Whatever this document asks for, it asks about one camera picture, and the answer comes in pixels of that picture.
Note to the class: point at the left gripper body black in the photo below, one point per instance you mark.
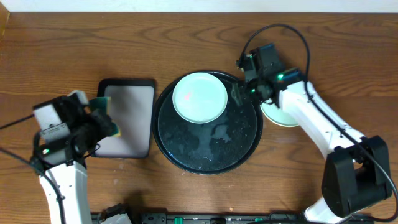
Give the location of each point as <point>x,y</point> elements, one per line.
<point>91,132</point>

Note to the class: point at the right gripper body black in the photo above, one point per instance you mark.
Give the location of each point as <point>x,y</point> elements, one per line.
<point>254,88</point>

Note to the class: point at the green yellow sponge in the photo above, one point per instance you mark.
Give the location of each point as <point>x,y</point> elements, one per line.
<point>103,104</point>

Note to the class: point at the mint green plate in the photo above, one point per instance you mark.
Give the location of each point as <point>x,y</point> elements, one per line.
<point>199,98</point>
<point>277,116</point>

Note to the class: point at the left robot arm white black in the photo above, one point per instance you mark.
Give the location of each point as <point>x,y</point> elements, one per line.
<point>63,177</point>

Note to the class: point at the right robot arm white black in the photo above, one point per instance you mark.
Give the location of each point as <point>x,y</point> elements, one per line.
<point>356,174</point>

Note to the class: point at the rectangular black grey tray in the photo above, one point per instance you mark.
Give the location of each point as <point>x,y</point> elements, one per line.
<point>131,107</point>

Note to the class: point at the round black tray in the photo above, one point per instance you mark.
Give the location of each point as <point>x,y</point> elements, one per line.
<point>211,148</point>

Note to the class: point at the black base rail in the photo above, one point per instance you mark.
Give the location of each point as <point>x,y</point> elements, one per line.
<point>121,213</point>

